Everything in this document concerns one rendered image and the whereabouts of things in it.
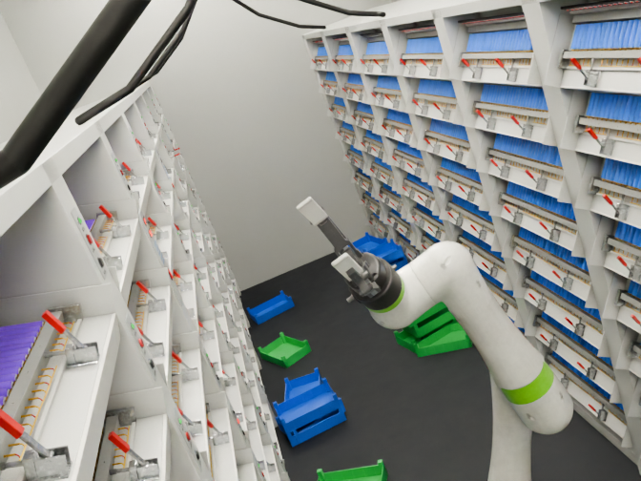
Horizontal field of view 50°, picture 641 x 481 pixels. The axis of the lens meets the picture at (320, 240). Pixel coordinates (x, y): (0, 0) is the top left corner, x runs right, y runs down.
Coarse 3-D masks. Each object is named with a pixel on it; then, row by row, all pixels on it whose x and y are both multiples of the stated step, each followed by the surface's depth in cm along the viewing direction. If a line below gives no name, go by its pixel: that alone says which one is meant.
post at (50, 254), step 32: (64, 192) 109; (32, 224) 105; (64, 224) 105; (0, 256) 105; (32, 256) 106; (64, 256) 107; (0, 288) 106; (32, 288) 107; (64, 288) 108; (128, 352) 113; (128, 384) 114; (160, 384) 121; (192, 480) 121
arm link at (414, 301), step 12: (408, 264) 140; (408, 276) 137; (408, 288) 136; (420, 288) 136; (408, 300) 136; (420, 300) 136; (432, 300) 137; (372, 312) 136; (384, 312) 134; (396, 312) 135; (408, 312) 137; (420, 312) 138; (384, 324) 139; (396, 324) 138; (408, 324) 140
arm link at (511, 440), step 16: (496, 400) 170; (496, 416) 172; (512, 416) 168; (496, 432) 174; (512, 432) 170; (528, 432) 171; (496, 448) 175; (512, 448) 172; (528, 448) 173; (496, 464) 176; (512, 464) 173; (528, 464) 175; (496, 480) 177; (512, 480) 175; (528, 480) 176
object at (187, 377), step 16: (176, 336) 187; (192, 336) 188; (176, 352) 186; (192, 352) 186; (176, 368) 175; (192, 368) 172; (176, 384) 169; (192, 384) 168; (176, 400) 161; (192, 400) 160; (192, 416) 153; (192, 432) 145; (208, 448) 143; (208, 464) 131
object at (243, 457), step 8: (248, 448) 200; (240, 456) 200; (248, 456) 200; (240, 464) 200; (248, 464) 201; (240, 472) 197; (248, 472) 196; (240, 480) 193; (248, 480) 193; (256, 480) 193
